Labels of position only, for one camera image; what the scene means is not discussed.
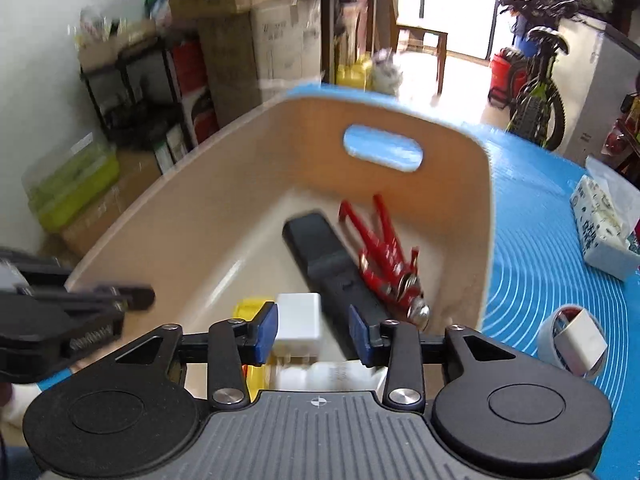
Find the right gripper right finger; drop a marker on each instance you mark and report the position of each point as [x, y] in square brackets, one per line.
[496, 409]

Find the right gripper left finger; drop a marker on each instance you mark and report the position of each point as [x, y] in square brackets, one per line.
[141, 411]

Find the beige plastic storage bin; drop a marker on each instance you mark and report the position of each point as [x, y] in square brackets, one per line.
[208, 235]

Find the red action figure toy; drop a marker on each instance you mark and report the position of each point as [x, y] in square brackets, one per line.
[392, 277]

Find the white charger plug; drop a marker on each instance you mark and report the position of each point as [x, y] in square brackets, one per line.
[299, 333]

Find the white box inside tape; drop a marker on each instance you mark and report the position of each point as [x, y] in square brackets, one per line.
[579, 341]

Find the grey tape roll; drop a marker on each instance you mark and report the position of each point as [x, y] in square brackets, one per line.
[545, 346]

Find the green lidded container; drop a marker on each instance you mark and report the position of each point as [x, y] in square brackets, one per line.
[59, 185]

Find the blue silicone baking mat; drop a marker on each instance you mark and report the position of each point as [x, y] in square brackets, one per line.
[538, 266]

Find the yellow plastic toy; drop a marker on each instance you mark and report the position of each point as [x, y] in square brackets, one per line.
[257, 377]

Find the brown cardboard box floor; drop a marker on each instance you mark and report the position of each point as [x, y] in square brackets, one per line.
[138, 171]

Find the floral tissue box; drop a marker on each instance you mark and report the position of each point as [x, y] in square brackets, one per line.
[606, 212]

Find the black remote control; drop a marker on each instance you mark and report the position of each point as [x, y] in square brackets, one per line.
[335, 269]

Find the black metal shelf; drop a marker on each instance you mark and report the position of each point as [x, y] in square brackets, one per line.
[154, 97]

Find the green black bicycle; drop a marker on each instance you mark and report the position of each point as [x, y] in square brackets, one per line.
[536, 108]

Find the lower cardboard box left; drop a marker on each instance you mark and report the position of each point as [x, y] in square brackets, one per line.
[254, 56]

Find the red bucket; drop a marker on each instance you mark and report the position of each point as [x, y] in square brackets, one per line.
[500, 77]

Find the white freezer cabinet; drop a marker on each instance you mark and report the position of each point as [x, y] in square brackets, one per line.
[593, 79]

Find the yellow jug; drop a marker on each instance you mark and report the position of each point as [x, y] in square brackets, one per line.
[356, 75]

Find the wooden chair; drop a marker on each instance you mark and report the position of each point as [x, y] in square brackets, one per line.
[416, 34]

